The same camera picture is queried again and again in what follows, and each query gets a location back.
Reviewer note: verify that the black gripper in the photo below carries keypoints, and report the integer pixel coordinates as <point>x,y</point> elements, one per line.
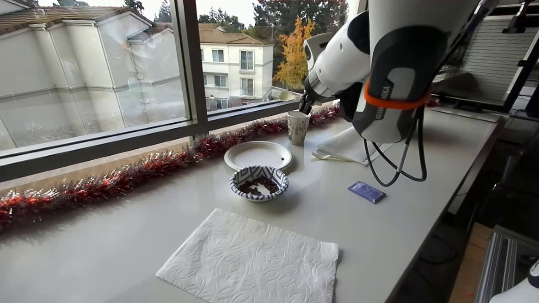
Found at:
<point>306,103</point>

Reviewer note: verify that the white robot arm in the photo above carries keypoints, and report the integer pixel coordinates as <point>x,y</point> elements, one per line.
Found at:
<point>381,63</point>

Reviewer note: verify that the patterned paper coffee cup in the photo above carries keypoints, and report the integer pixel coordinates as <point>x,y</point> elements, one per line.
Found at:
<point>297,127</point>

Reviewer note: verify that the coffee beans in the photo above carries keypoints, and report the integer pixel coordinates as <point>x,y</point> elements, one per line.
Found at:
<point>260,185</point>

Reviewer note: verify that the blue patterned paper bowl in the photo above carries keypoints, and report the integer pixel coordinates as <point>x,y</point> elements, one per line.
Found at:
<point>253,172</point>

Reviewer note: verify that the white paper towel near bowl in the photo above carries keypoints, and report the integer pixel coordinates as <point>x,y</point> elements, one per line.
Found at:
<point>237,259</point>

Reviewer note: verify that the cream plastic fork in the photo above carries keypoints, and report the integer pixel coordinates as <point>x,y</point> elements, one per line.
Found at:
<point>329,157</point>

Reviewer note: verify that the white paper plate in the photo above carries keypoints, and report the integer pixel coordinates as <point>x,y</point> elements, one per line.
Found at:
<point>258,153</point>

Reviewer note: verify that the blue square packet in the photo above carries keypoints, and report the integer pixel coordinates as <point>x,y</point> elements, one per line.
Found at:
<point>366,192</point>

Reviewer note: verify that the red silver tinsel garland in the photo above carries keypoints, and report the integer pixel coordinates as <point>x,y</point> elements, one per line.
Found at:
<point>21,207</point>

